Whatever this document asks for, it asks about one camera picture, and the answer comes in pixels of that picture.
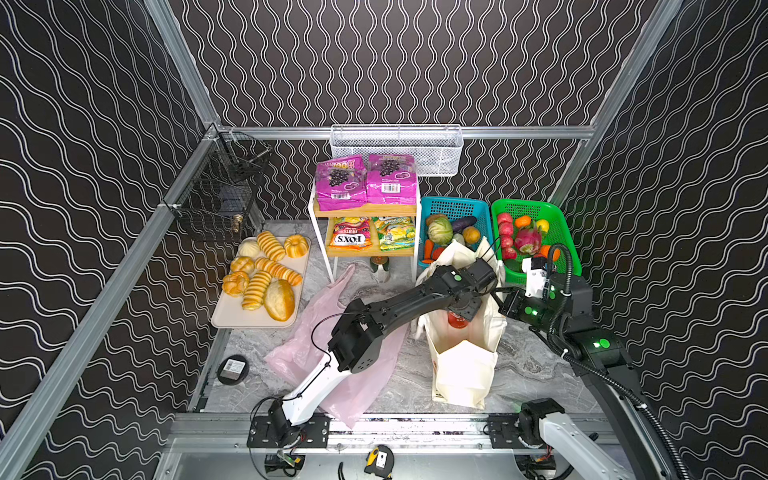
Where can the white wire wall basket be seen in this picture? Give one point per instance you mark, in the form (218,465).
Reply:
(436,148)

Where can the green plastic basket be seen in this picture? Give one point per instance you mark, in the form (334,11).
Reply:
(508,216)

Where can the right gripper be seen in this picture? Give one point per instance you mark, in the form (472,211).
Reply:
(512,303)

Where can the pink plastic bag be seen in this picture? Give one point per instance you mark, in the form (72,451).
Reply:
(295,359)

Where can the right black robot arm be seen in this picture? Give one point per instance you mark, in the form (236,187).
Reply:
(603,364)

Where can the white wooden two-tier shelf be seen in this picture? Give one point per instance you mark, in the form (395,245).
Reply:
(324,223)

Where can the black round puck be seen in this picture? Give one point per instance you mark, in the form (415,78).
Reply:
(233,370)

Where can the green cabbage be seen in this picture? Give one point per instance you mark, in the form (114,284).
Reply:
(440,231)

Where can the red soda can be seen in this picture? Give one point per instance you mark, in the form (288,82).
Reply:
(456,321)

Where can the purple eggplant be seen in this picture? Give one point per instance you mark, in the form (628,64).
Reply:
(460,224)

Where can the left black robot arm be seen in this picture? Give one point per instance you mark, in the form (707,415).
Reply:
(357,337)

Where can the red Fox's candy bag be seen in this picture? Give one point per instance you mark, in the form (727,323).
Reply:
(351,233)

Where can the green yellow candy bag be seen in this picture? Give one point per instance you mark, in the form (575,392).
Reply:
(395,233)

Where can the pink dragon fruit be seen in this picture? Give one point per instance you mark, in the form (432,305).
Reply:
(528,241)

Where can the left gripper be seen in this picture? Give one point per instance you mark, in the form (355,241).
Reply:
(471,303)

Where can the teal plastic basket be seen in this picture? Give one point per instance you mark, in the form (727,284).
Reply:
(454,208)

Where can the yellow black tape measure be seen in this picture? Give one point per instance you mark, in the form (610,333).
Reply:
(380,462)

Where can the beige bread tray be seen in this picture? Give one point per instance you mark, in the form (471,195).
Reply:
(284,258)

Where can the round crusty bread loaf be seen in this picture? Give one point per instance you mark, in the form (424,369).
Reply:
(279,300)

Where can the purple snack bag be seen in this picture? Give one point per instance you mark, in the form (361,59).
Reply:
(340,183)
(391,179)

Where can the black wire wall basket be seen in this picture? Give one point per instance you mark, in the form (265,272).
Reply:
(220,204)

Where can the striped long bread roll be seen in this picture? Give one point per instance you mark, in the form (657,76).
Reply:
(254,293)

